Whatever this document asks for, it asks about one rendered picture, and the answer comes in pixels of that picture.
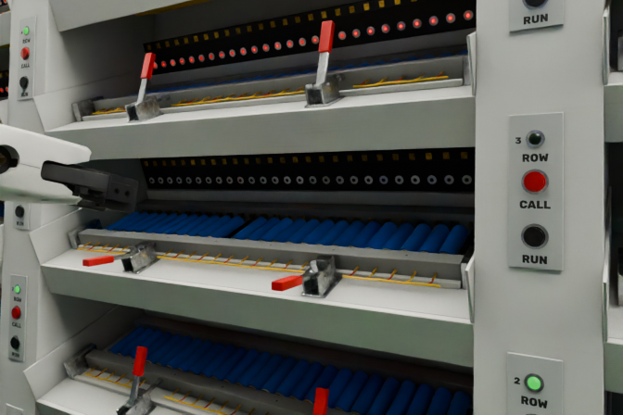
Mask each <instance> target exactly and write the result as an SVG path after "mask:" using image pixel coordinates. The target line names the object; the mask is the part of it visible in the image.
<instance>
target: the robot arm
mask: <svg viewBox="0 0 623 415"><path fill-rule="evenodd" d="M90 156H91V151H90V150H89V148H88V147H86V146H83V145H77V144H74V143H70V142H67V141H63V140H59V139H56V138H53V137H49V136H45V135H42V134H39V133H35V132H29V131H25V130H22V129H19V128H15V127H11V126H7V125H3V124H0V200H1V201H9V202H20V203H34V204H63V205H70V206H75V207H79V208H88V209H92V210H97V211H105V210H106V209H111V210H116V211H120V212H125V213H133V212H134V206H135V201H136V196H137V190H138V185H139V182H138V181H137V180H134V179H130V178H127V177H123V176H120V175H117V174H114V173H110V172H107V171H100V170H93V169H90V168H86V167H83V166H79V165H75V164H74V163H81V162H85V161H89V159H90Z"/></svg>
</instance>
